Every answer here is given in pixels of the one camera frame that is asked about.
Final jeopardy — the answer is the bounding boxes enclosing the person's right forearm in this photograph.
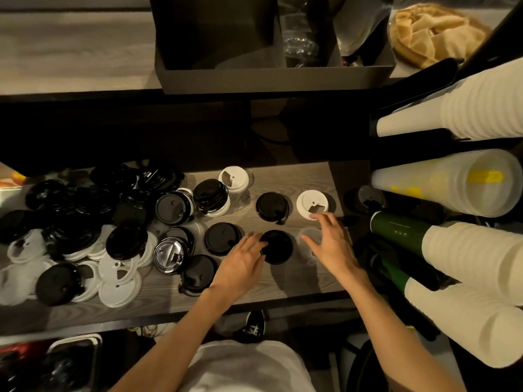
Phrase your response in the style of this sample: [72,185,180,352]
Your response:
[347,269,469,392]

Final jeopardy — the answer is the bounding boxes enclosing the tan crumpled paper bundle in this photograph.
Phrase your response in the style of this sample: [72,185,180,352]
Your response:
[388,2,493,70]

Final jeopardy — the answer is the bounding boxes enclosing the clear plastic lids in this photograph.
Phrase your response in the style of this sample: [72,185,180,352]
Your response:
[296,226,324,266]

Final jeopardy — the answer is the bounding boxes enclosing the grey foil pouch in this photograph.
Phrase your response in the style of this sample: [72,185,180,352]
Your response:
[333,0,393,58]

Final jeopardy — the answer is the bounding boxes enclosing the black right shoe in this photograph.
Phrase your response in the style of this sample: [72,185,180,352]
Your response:
[233,310,267,344]

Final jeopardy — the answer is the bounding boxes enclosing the pile of mixed cup lids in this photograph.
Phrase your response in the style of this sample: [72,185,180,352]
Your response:
[0,158,197,309]

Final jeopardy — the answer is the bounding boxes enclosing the person's right hand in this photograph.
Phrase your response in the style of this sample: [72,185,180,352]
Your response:
[300,212,370,287]

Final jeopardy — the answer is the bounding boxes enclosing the white shirt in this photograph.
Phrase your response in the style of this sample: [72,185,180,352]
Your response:
[178,340,318,392]

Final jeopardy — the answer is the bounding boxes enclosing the stack of black lids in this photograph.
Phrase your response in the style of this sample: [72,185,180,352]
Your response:
[192,178,230,218]

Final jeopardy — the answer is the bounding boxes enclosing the dark metal organizer box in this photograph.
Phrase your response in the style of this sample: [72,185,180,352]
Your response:
[148,0,396,95]

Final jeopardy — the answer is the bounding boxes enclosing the white paper cup stack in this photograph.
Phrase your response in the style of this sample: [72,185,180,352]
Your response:
[369,57,523,142]

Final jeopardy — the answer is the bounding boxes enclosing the person's left forearm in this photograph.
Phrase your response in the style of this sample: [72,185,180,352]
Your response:
[110,285,240,392]

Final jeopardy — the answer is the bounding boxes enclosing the clear plastic bag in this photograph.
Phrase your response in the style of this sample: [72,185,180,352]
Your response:
[279,0,321,69]

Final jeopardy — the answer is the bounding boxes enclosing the person's left hand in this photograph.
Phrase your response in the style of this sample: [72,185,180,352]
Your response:
[208,231,270,305]

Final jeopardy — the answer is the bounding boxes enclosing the translucent yellow print cup stack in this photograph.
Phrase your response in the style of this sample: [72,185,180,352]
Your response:
[370,149,523,218]

